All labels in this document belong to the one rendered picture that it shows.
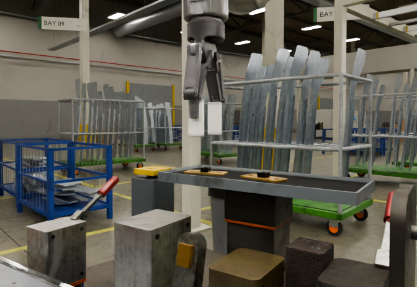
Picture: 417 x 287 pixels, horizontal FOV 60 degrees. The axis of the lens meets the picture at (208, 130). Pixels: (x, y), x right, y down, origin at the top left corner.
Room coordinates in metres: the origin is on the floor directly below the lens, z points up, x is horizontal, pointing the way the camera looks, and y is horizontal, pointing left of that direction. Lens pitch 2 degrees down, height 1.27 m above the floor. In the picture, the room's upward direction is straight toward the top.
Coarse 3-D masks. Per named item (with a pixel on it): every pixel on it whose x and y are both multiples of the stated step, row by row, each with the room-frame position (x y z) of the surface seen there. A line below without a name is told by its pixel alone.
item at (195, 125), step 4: (188, 100) 0.68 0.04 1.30; (200, 100) 0.67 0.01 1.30; (188, 104) 0.68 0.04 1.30; (200, 104) 0.67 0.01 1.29; (188, 108) 0.67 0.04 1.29; (200, 108) 0.67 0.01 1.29; (188, 112) 0.67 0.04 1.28; (200, 112) 0.67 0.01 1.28; (188, 116) 0.67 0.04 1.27; (200, 116) 0.67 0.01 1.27; (188, 120) 0.68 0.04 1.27; (192, 120) 0.67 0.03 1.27; (196, 120) 0.67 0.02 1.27; (200, 120) 0.67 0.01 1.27; (188, 124) 0.67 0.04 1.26; (192, 124) 0.67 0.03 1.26; (196, 124) 0.67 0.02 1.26; (200, 124) 0.67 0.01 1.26; (188, 128) 0.67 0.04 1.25; (192, 128) 0.67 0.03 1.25; (196, 128) 0.67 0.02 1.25; (200, 128) 0.67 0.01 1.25; (188, 132) 0.67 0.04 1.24; (192, 132) 0.67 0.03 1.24; (196, 132) 0.67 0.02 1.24; (200, 132) 0.67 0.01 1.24; (192, 136) 0.67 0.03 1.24; (196, 136) 0.67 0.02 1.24; (200, 136) 0.66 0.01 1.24
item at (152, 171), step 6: (138, 168) 0.79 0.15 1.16; (144, 168) 0.79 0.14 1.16; (150, 168) 0.79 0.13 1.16; (156, 168) 0.79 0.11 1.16; (162, 168) 0.79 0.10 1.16; (168, 168) 0.80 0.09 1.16; (138, 174) 0.78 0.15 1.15; (144, 174) 0.77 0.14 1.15; (150, 174) 0.76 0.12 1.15; (156, 174) 0.77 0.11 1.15
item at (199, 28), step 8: (192, 24) 0.69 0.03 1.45; (200, 24) 0.69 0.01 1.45; (208, 24) 0.69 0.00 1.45; (216, 24) 0.69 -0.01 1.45; (224, 24) 0.71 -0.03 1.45; (192, 32) 0.69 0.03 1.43; (200, 32) 0.69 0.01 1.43; (208, 32) 0.69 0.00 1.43; (216, 32) 0.69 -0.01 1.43; (224, 32) 0.71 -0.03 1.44; (192, 40) 0.71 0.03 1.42; (200, 40) 0.69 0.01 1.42; (208, 40) 0.71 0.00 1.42; (216, 40) 0.71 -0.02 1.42; (208, 48) 0.71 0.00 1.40; (216, 48) 0.75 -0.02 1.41
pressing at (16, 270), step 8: (0, 256) 0.69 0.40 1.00; (0, 264) 0.66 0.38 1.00; (8, 264) 0.65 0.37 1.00; (16, 264) 0.65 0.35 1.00; (0, 272) 0.63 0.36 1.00; (8, 272) 0.63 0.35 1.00; (16, 272) 0.63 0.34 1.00; (24, 272) 0.62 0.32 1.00; (32, 272) 0.62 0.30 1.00; (0, 280) 0.59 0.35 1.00; (8, 280) 0.59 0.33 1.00; (16, 280) 0.59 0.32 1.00; (24, 280) 0.59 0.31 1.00; (32, 280) 0.59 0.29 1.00; (40, 280) 0.59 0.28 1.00; (48, 280) 0.59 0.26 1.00; (56, 280) 0.59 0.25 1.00
